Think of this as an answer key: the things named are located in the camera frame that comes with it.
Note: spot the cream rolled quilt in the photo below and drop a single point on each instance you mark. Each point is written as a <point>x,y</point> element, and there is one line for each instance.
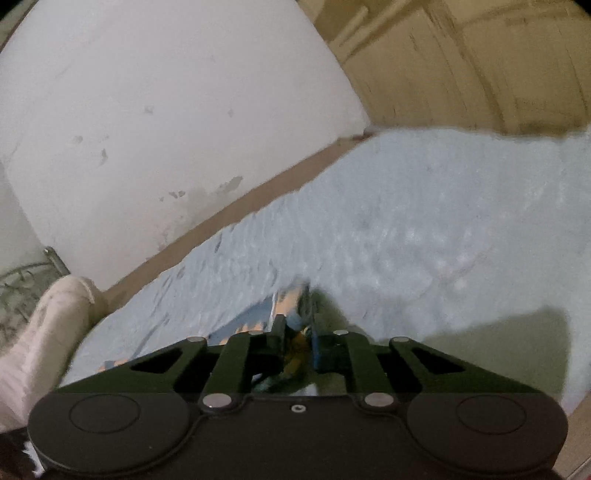
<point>35,363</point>

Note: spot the brown wooden bed frame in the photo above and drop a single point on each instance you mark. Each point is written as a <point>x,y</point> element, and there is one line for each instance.
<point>287,181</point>

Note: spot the blue pants with orange trucks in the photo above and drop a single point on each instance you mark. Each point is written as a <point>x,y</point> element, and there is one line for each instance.
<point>295,375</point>

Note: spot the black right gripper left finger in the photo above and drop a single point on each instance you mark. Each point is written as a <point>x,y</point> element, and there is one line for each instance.
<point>212,376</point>

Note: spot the grey metal headboard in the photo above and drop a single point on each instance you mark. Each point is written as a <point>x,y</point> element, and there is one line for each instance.
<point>21,290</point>

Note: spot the light blue bedsheet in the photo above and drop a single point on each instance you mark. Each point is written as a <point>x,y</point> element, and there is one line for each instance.
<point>473,244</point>

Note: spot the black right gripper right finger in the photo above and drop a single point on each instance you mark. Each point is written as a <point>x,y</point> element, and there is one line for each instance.
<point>402,367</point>

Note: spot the yellowish wooden wardrobe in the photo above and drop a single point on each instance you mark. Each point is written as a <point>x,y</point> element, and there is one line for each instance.
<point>511,67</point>

